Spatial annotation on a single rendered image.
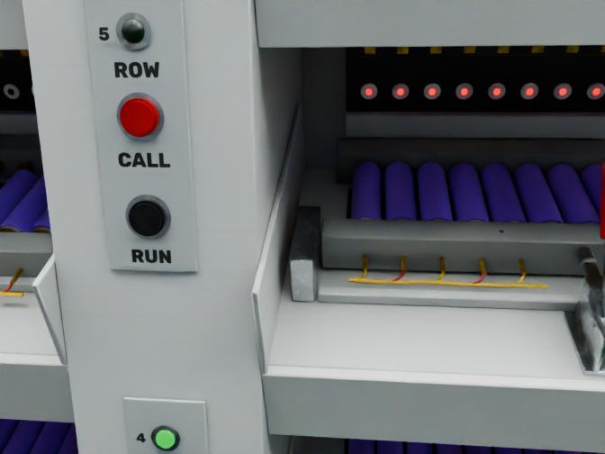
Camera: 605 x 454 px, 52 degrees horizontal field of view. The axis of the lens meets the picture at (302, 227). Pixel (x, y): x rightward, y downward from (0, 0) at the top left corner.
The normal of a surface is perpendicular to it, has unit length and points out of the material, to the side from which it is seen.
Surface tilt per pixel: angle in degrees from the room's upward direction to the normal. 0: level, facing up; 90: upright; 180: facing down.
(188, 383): 90
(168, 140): 90
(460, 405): 109
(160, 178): 90
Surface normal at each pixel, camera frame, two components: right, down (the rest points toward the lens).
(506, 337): -0.04, -0.81
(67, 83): -0.11, 0.28
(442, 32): -0.10, 0.58
